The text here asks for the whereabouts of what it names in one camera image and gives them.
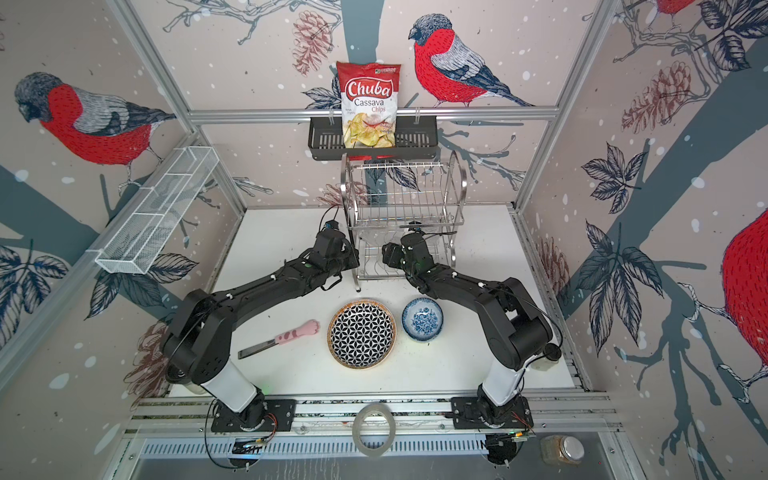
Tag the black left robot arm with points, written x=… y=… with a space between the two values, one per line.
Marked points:
x=197 y=344

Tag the white wire mesh basket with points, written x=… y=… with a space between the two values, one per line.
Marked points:
x=162 y=204

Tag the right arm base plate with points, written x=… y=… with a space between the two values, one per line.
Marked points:
x=468 y=413

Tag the blue floral white bowl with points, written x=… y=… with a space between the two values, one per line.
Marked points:
x=422 y=319

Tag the black wall shelf basket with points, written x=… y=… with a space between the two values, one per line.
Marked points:
x=415 y=139

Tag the white patterned plate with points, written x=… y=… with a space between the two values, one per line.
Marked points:
x=361 y=334

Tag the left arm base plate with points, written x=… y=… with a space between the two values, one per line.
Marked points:
x=267 y=416

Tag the glass jar white lid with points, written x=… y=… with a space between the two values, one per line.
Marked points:
x=561 y=450

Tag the Chuba cassava chips bag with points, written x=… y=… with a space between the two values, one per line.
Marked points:
x=369 y=104

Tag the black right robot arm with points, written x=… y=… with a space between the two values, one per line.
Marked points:
x=517 y=332

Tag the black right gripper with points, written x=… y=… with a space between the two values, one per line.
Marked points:
x=392 y=255

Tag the steel two-tier dish rack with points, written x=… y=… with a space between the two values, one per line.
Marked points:
x=385 y=199

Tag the grey tape roll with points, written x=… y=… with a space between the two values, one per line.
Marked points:
x=374 y=430

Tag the small jar black lid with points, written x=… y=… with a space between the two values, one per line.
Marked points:
x=547 y=359

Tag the pink cat paw knife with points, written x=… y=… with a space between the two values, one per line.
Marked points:
x=309 y=328

